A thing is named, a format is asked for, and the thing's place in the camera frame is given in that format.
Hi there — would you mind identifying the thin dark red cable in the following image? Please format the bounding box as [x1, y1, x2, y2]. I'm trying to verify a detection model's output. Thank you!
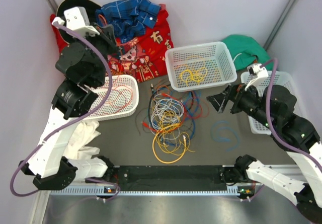
[181, 90, 211, 120]

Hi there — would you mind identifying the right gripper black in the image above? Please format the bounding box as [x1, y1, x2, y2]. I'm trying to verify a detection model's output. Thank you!
[206, 79, 275, 129]

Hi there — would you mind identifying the black hat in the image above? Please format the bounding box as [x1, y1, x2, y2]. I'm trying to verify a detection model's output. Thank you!
[55, 0, 101, 43]

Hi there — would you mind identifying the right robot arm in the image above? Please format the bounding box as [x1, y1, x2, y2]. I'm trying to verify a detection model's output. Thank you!
[206, 84, 321, 223]

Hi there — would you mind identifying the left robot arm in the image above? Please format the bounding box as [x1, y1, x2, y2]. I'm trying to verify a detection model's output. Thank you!
[18, 23, 119, 191]

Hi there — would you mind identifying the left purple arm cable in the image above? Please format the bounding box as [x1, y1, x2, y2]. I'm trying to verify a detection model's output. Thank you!
[10, 24, 121, 204]

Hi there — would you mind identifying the light blue loose cable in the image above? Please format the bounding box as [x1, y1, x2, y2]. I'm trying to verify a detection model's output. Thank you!
[210, 120, 241, 152]

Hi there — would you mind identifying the thick red cable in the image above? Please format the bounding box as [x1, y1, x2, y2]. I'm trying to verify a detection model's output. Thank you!
[100, 77, 131, 116]

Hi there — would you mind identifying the white rectangular basket, right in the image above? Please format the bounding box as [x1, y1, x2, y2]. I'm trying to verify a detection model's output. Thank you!
[248, 71, 307, 135]

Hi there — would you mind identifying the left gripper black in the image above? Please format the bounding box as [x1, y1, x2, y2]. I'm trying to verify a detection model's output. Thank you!
[73, 22, 121, 87]

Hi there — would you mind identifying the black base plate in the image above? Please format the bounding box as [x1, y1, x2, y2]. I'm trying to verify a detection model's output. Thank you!
[114, 165, 227, 191]

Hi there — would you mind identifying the white rectangular basket, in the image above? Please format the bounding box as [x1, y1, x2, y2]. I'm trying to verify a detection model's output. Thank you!
[165, 42, 237, 92]
[248, 71, 307, 135]

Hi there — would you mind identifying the white cloth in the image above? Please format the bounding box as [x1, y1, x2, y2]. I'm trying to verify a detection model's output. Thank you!
[63, 120, 101, 160]

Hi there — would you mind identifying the white oval perforated basket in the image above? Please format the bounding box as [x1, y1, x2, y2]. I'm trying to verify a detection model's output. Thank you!
[85, 74, 139, 121]

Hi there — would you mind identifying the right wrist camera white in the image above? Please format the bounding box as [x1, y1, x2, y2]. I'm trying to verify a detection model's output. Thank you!
[245, 63, 269, 91]

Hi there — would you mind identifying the bright yellow thin cable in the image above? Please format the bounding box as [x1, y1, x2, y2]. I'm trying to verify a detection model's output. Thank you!
[179, 65, 208, 85]

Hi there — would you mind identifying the black cable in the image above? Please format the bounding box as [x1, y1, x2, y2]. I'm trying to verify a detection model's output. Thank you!
[135, 83, 156, 136]

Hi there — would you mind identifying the white rectangular basket, middle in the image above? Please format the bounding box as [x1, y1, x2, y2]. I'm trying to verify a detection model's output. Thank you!
[165, 42, 237, 92]

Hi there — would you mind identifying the green cloth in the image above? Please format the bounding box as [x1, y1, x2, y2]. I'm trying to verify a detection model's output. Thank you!
[221, 34, 271, 71]

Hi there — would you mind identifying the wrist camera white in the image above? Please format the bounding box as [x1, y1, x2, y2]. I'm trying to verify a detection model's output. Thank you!
[245, 63, 269, 91]
[51, 7, 100, 38]

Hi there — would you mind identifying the dark blue cable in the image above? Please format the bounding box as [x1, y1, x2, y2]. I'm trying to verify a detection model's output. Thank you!
[148, 89, 202, 146]

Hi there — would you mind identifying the blue plaid shirt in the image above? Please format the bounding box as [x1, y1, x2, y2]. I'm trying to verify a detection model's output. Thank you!
[95, 0, 161, 43]

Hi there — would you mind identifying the thick amber yellow cable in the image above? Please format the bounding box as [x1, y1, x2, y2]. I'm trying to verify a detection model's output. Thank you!
[152, 125, 194, 164]

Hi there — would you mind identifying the red printed cloth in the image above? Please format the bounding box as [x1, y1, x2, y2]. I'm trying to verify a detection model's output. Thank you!
[49, 4, 175, 88]

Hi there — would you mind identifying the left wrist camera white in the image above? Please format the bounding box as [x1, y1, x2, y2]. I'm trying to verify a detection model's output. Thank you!
[51, 7, 100, 38]

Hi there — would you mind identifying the white thin cable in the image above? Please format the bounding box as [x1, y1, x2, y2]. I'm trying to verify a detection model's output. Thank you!
[150, 93, 186, 134]

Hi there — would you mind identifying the grey corner post right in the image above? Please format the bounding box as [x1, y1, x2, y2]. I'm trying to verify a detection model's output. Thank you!
[263, 0, 298, 51]

